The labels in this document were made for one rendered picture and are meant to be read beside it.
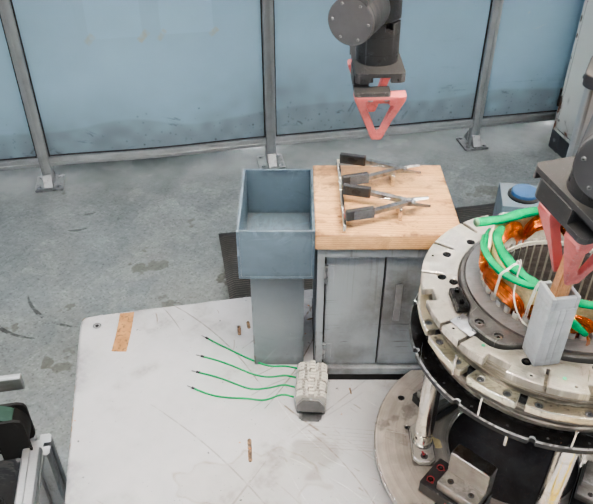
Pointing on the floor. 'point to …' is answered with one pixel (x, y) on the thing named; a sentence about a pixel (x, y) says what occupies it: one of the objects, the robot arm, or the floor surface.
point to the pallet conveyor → (11, 441)
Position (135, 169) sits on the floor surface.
